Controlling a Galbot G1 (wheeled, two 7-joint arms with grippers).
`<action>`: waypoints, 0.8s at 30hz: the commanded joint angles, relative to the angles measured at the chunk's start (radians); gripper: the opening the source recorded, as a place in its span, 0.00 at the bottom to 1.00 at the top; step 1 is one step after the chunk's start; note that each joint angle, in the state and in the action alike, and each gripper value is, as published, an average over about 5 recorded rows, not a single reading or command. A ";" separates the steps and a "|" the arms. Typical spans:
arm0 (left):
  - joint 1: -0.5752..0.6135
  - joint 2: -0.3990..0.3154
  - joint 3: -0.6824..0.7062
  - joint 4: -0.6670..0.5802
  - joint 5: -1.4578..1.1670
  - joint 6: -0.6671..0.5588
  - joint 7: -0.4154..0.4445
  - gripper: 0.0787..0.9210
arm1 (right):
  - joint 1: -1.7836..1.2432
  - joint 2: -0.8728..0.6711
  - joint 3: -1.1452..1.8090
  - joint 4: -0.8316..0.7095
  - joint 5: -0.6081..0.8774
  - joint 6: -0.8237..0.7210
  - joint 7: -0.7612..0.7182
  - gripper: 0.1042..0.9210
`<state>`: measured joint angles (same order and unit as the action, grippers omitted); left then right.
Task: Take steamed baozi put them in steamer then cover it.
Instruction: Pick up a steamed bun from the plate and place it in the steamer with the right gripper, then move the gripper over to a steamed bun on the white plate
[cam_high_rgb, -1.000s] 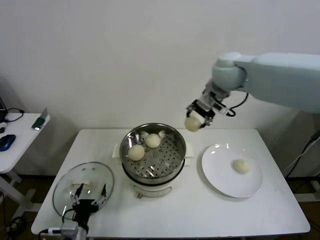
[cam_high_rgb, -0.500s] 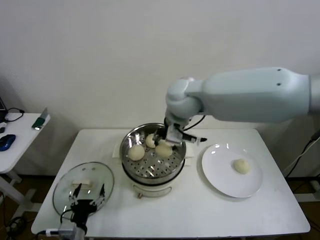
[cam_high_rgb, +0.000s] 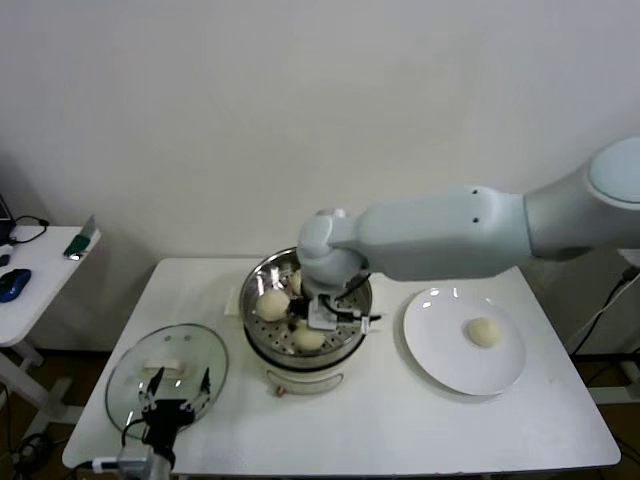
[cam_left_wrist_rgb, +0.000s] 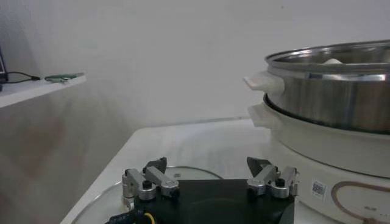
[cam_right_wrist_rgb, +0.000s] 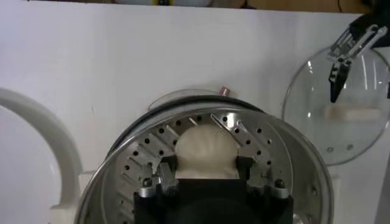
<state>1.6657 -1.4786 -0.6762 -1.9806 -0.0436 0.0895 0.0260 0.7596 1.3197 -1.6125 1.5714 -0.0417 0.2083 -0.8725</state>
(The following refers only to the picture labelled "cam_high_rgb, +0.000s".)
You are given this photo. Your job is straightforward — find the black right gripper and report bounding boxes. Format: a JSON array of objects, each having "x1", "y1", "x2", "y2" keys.
[{"x1": 289, "y1": 296, "x2": 314, "y2": 321}]

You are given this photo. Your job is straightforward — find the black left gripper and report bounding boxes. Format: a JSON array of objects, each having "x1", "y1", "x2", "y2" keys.
[{"x1": 138, "y1": 367, "x2": 212, "y2": 449}]

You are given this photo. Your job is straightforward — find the round glass pot lid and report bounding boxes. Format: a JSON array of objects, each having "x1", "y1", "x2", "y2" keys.
[{"x1": 103, "y1": 323, "x2": 230, "y2": 435}]

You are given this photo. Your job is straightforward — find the perforated steel steamer basket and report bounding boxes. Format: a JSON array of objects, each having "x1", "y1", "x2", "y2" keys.
[{"x1": 223, "y1": 247, "x2": 389, "y2": 369}]

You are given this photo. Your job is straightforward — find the white electric cooker base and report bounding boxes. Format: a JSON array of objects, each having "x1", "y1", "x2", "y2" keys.
[{"x1": 243, "y1": 314, "x2": 384, "y2": 399}]

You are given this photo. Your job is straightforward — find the large white round plate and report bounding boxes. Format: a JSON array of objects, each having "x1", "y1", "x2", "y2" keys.
[{"x1": 402, "y1": 285, "x2": 527, "y2": 397}]

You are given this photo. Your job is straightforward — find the green and grey tool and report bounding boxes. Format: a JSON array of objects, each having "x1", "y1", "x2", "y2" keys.
[{"x1": 62, "y1": 215, "x2": 97, "y2": 262}]

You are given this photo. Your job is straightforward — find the white side table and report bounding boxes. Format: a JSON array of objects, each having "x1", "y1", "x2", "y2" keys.
[{"x1": 0, "y1": 225, "x2": 104, "y2": 436}]

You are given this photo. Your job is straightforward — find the blue computer mouse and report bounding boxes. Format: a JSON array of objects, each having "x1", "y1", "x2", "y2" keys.
[{"x1": 0, "y1": 268, "x2": 32, "y2": 305}]

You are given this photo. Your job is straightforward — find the dark laptop computer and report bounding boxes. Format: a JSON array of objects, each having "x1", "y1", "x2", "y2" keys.
[{"x1": 0, "y1": 194, "x2": 14, "y2": 246}]

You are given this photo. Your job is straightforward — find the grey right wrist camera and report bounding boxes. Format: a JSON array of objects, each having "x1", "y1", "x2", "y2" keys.
[{"x1": 306, "y1": 298, "x2": 337, "y2": 331}]

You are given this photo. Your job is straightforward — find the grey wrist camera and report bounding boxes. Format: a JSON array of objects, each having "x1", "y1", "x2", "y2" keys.
[
  {"x1": 306, "y1": 298, "x2": 337, "y2": 331},
  {"x1": 117, "y1": 447, "x2": 154, "y2": 480}
]

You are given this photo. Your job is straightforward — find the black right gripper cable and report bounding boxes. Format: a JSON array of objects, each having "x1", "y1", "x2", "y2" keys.
[{"x1": 319, "y1": 272, "x2": 389, "y2": 336}]

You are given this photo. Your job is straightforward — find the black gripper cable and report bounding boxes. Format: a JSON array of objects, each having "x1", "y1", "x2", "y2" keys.
[
  {"x1": 319, "y1": 272, "x2": 389, "y2": 336},
  {"x1": 121, "y1": 417, "x2": 149, "y2": 444}
]

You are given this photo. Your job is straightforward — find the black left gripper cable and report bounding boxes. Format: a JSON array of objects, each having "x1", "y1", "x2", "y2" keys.
[{"x1": 121, "y1": 417, "x2": 149, "y2": 444}]

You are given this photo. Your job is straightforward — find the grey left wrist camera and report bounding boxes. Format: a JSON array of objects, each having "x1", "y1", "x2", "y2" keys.
[{"x1": 117, "y1": 447, "x2": 154, "y2": 480}]

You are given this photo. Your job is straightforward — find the black floor cables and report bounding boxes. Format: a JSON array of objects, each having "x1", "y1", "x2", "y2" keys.
[{"x1": 9, "y1": 432, "x2": 56, "y2": 469}]

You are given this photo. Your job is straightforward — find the thin black desk cable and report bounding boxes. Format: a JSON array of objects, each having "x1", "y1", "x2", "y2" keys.
[{"x1": 7, "y1": 215, "x2": 50, "y2": 247}]

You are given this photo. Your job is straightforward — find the white power cable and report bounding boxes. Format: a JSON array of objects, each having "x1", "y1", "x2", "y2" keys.
[{"x1": 569, "y1": 294, "x2": 619, "y2": 351}]

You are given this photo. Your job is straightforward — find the black power cable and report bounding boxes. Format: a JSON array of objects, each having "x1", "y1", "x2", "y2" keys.
[{"x1": 567, "y1": 277, "x2": 626, "y2": 356}]

